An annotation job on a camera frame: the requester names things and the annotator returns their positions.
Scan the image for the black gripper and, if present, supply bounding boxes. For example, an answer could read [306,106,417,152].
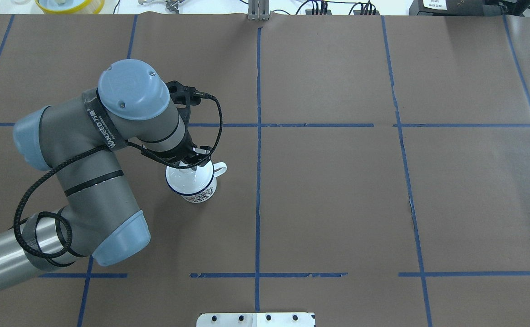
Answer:
[170,133,212,167]

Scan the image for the white enamel mug lid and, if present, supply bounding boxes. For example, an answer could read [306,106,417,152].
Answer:
[165,161,215,197]

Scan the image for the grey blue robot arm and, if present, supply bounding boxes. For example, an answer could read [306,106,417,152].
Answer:
[0,59,216,291]

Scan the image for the white enamel mug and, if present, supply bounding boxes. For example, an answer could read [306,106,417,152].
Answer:
[165,161,228,203]

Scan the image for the yellow bowl with plate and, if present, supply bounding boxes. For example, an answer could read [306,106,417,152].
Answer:
[34,0,106,15]

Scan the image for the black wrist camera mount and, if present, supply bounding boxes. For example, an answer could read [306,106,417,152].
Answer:
[166,80,204,106]

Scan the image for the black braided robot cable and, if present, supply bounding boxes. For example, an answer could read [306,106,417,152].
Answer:
[13,91,224,268]

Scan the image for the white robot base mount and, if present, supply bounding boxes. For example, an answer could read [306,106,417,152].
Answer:
[195,312,316,327]

